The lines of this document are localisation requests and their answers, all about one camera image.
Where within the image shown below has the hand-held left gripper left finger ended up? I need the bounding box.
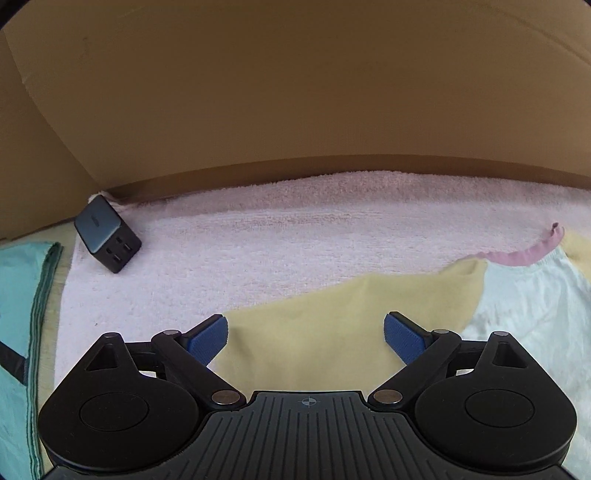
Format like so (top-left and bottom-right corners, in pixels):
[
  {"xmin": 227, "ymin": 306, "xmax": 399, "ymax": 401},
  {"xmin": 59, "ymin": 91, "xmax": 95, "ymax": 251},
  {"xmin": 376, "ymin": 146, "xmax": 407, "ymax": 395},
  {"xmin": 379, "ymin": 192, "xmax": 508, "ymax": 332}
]
[{"xmin": 74, "ymin": 314, "xmax": 247, "ymax": 411}]

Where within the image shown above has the pink towel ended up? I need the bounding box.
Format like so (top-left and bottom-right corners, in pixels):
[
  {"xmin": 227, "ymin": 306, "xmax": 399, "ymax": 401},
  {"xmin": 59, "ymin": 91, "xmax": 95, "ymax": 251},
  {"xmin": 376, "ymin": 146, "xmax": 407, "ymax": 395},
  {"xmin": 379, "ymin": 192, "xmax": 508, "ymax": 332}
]
[{"xmin": 53, "ymin": 170, "xmax": 591, "ymax": 393}]

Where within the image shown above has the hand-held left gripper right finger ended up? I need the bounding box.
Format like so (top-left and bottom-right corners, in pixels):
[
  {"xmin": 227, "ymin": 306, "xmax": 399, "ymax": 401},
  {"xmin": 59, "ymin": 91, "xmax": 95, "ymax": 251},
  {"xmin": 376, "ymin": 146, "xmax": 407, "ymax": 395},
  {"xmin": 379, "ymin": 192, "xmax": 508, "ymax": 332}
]
[{"xmin": 368, "ymin": 311, "xmax": 548, "ymax": 409}]

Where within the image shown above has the black charger block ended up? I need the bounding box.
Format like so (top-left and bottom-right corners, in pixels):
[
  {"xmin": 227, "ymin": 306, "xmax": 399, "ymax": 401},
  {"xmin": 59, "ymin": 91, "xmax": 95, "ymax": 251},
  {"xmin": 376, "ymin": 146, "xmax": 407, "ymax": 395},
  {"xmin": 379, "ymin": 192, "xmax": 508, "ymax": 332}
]
[{"xmin": 74, "ymin": 194, "xmax": 143, "ymax": 275}]

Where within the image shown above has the black strap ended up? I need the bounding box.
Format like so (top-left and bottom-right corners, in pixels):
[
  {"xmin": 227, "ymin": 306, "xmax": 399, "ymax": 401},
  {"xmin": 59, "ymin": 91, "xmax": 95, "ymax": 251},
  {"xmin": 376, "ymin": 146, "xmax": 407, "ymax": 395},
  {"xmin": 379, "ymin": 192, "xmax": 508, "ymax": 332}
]
[{"xmin": 0, "ymin": 342, "xmax": 28, "ymax": 384}]

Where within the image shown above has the pale green yellow shirt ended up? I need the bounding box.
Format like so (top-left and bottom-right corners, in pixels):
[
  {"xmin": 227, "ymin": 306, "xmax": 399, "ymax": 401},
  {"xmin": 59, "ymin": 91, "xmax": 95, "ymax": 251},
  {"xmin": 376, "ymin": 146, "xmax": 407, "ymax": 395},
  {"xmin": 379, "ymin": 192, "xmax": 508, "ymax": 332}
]
[{"xmin": 205, "ymin": 223, "xmax": 591, "ymax": 416}]

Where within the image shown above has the taped cardboard panel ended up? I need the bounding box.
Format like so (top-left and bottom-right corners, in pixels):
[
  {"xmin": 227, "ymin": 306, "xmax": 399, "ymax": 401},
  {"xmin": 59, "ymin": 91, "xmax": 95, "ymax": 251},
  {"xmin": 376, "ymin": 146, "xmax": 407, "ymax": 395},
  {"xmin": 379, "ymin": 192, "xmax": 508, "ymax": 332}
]
[{"xmin": 0, "ymin": 30, "xmax": 105, "ymax": 241}]

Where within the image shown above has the teal cloth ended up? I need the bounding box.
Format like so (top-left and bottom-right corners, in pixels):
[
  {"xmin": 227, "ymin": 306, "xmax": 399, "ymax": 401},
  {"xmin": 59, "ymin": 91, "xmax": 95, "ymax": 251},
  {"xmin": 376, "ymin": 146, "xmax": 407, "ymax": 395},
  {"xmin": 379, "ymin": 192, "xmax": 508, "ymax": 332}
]
[{"xmin": 0, "ymin": 241, "xmax": 64, "ymax": 480}]

